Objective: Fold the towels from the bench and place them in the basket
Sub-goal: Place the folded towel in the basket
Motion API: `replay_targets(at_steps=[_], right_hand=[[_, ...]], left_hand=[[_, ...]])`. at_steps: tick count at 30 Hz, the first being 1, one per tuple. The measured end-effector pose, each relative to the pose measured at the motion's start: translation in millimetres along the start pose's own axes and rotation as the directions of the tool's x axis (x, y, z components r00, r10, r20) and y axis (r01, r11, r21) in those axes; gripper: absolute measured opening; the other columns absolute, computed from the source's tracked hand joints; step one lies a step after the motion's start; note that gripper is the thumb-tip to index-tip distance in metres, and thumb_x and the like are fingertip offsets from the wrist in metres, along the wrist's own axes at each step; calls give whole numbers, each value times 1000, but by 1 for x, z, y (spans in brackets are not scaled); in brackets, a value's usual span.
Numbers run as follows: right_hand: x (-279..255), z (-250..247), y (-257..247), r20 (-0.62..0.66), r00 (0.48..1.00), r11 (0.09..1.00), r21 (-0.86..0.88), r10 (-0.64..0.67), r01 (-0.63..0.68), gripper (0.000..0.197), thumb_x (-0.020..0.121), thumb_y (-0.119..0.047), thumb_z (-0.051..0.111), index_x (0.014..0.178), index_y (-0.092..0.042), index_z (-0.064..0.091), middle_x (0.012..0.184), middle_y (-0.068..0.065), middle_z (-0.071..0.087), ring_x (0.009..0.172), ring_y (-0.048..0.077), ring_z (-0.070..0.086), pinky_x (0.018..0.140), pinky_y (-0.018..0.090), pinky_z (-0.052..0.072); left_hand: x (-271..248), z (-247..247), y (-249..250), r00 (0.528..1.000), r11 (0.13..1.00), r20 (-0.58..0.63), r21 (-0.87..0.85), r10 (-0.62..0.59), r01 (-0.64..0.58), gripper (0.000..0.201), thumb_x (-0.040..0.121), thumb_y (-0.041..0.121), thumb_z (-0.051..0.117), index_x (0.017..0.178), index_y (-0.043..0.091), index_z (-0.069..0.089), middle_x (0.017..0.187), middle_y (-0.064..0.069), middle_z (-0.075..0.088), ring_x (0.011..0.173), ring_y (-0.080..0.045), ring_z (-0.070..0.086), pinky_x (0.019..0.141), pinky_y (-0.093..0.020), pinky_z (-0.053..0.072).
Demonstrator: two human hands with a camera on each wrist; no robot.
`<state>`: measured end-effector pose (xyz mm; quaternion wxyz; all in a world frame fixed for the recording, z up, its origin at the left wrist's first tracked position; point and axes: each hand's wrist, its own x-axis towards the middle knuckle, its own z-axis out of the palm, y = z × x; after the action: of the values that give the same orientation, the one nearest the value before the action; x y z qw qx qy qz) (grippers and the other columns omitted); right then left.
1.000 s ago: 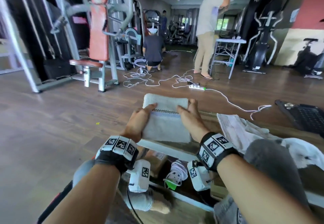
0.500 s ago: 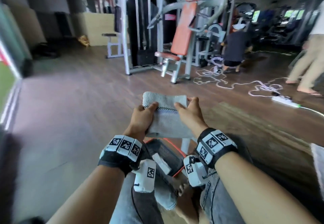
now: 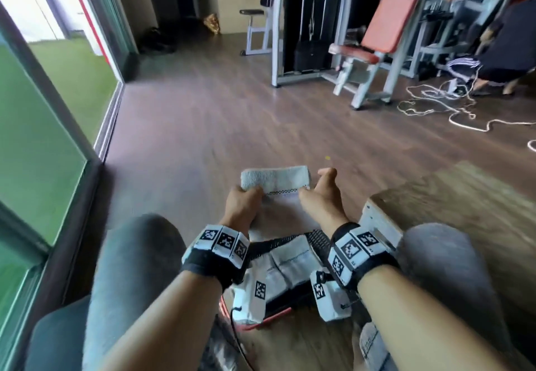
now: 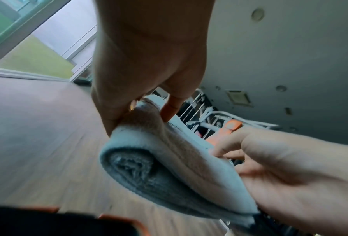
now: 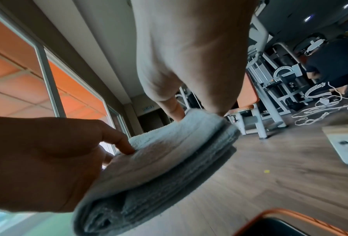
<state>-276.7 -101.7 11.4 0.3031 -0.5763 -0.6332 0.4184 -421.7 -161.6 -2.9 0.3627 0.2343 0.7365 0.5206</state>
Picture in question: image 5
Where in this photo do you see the white framed glass door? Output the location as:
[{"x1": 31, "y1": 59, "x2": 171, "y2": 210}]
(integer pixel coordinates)
[{"x1": 0, "y1": 0, "x2": 134, "y2": 162}]

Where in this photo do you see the person's left hand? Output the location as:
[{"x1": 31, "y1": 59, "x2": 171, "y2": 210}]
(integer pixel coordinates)
[{"x1": 0, "y1": 115, "x2": 136, "y2": 214}]

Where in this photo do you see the grey towel striped border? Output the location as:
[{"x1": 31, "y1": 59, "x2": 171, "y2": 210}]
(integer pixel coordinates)
[{"x1": 72, "y1": 108, "x2": 242, "y2": 236}]

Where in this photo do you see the black basket orange rim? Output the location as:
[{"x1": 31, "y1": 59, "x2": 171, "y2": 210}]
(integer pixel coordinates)
[{"x1": 233, "y1": 208, "x2": 348, "y2": 236}]

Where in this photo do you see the orange padded gym machine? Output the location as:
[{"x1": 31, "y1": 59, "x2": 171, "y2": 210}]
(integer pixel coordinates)
[{"x1": 224, "y1": 0, "x2": 289, "y2": 140}]

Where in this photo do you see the looped white cable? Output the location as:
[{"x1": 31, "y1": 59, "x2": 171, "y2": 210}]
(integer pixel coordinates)
[{"x1": 290, "y1": 82, "x2": 348, "y2": 127}]

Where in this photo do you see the person's right hand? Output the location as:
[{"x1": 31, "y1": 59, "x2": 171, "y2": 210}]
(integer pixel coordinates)
[{"x1": 130, "y1": 0, "x2": 258, "y2": 123}]

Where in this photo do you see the grey weight machine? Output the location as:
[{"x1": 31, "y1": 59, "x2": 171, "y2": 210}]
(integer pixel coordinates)
[{"x1": 260, "y1": 41, "x2": 310, "y2": 116}]

